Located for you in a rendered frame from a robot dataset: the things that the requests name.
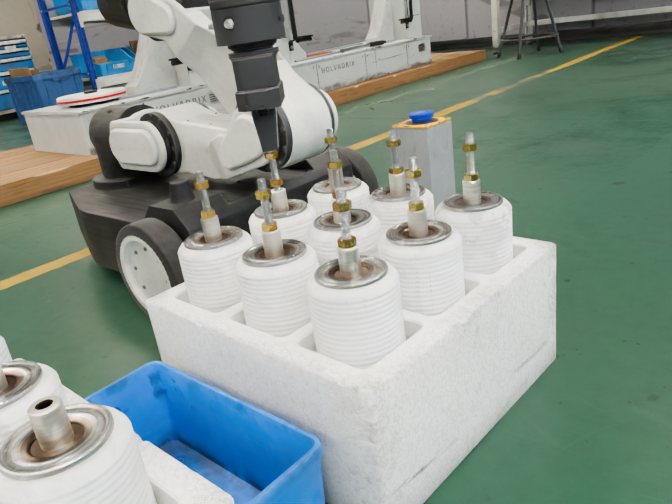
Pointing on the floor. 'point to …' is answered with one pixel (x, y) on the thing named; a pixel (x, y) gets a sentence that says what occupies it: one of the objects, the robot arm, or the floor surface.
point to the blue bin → (219, 436)
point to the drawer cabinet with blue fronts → (13, 47)
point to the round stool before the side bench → (529, 34)
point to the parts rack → (79, 41)
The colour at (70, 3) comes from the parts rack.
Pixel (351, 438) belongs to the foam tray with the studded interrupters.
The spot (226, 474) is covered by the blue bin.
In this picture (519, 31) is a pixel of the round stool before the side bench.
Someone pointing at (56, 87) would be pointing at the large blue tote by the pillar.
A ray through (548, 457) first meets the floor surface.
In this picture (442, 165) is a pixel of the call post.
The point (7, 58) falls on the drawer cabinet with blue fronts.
